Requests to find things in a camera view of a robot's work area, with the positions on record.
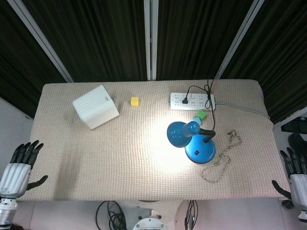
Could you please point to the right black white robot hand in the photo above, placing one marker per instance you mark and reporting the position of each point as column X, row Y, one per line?
column 298, row 187

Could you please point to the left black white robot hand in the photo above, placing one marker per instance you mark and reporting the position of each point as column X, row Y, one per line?
column 14, row 177

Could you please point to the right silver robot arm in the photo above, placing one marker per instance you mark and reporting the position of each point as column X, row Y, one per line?
column 302, row 216

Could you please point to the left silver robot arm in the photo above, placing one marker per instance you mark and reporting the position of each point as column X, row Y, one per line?
column 7, row 208

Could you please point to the blue gooseneck desk lamp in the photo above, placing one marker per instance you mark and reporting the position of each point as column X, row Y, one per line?
column 200, row 151

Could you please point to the dark electronic device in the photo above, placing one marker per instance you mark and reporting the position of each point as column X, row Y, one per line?
column 295, row 123

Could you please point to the white ribbed rounded box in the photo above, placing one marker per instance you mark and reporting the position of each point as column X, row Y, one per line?
column 96, row 107

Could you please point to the beige waffle-weave tablecloth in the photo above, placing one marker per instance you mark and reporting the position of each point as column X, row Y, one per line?
column 120, row 155

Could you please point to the black pleated curtain panel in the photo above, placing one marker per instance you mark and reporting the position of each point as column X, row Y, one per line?
column 280, row 60
column 21, row 67
column 196, row 36
column 96, row 36

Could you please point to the green foam cube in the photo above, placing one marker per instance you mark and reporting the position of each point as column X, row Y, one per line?
column 201, row 114

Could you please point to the white power strip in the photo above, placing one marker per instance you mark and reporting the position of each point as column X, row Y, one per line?
column 195, row 101

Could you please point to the yellow foam cube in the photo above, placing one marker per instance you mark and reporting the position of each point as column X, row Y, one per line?
column 134, row 101

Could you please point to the grey metal robot torso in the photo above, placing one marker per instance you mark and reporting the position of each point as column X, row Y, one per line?
column 149, row 222

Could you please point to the white metal frame post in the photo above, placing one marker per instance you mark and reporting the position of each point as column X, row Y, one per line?
column 237, row 40
column 43, row 43
column 150, row 43

